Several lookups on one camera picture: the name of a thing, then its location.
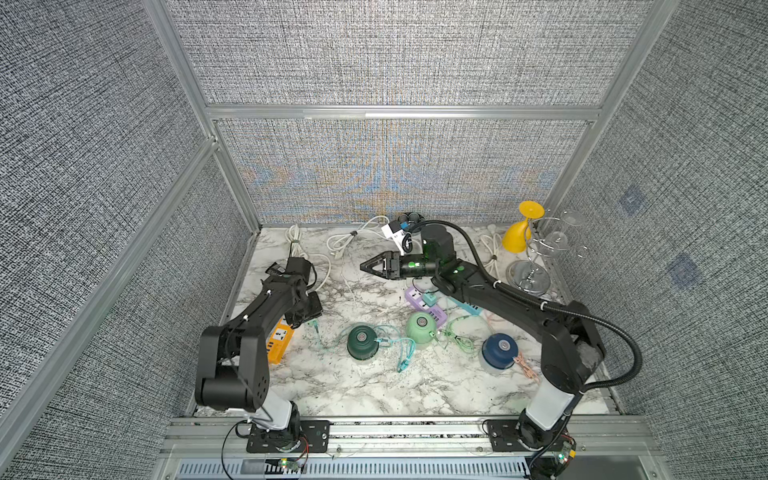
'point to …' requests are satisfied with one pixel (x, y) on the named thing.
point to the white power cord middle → (337, 243)
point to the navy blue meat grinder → (499, 350)
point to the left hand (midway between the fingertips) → (317, 311)
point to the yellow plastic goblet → (516, 235)
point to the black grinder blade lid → (414, 216)
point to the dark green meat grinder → (361, 343)
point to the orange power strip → (279, 341)
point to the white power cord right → (493, 243)
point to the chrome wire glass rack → (530, 277)
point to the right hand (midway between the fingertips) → (363, 262)
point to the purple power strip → (415, 298)
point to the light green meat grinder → (421, 327)
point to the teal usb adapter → (429, 299)
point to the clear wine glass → (555, 242)
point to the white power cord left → (295, 239)
